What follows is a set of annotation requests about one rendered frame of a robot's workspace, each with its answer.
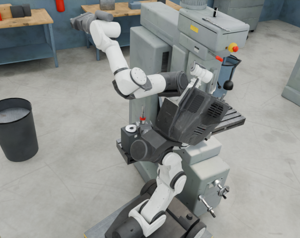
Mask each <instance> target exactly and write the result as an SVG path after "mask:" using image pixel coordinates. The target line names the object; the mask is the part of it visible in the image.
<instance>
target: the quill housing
mask: <svg viewBox="0 0 300 238"><path fill-rule="evenodd" d="M194 61H196V62H198V63H199V64H201V65H203V66H205V67H206V70H208V71H210V69H211V68H216V69H218V71H217V75H216V79H215V83H214V87H213V92H214V91H215V89H216V85H217V81H218V77H219V72H220V69H221V65H222V62H220V61H219V60H217V59H212V60H207V61H204V60H202V59H201V58H199V57H198V56H196V55H195V54H193V53H192V52H189V57H188V64H187V70H186V75H187V78H188V82H189V84H190V83H191V79H193V78H195V75H191V72H190V65H191V63H193V62H194ZM206 87H207V83H205V82H203V81H201V85H200V86H199V87H198V89H200V90H202V91H204V92H205V91H206Z"/></svg>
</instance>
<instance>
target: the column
mask: <svg viewBox="0 0 300 238"><path fill-rule="evenodd" d="M172 50H173V47H172V46H170V45H169V44H167V43H166V42H165V41H163V40H162V39H160V38H159V37H157V36H156V35H155V34H154V33H152V32H151V31H149V30H148V29H147V28H145V27H144V26H137V27H131V28H130V69H133V68H140V69H141V70H142V71H143V72H144V73H145V75H147V76H149V75H154V74H156V73H157V72H170V67H171V58H172ZM142 105H145V117H146V121H147V122H148V123H150V121H151V122H152V124H153V128H155V125H156V119H157V117H158V114H159V111H160V104H159V98H158V95H157V94H153V95H150V96H146V97H143V98H136V99H132V100H129V125H130V124H133V123H135V122H137V121H140V116H141V114H142Z"/></svg>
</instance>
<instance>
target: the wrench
mask: <svg viewBox="0 0 300 238"><path fill-rule="evenodd" d="M202 19H203V20H204V21H208V22H210V23H212V24H214V25H216V26H218V27H220V28H221V29H223V30H225V31H227V32H229V31H230V30H228V29H226V28H224V27H223V26H221V25H219V24H217V23H215V22H213V21H211V19H209V18H206V19H204V18H202Z"/></svg>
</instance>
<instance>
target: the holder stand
mask: <svg viewBox="0 0 300 238"><path fill-rule="evenodd" d="M140 137H141V134H140V133H139V132H138V131H137V129H136V122H135V123H133V124H130V125H127V126H125V127H122V128H121V146H122V147H123V148H124V149H125V151H126V152H127V153H128V154H131V153H130V149H131V145H132V144H133V142H134V141H136V140H139V139H140Z"/></svg>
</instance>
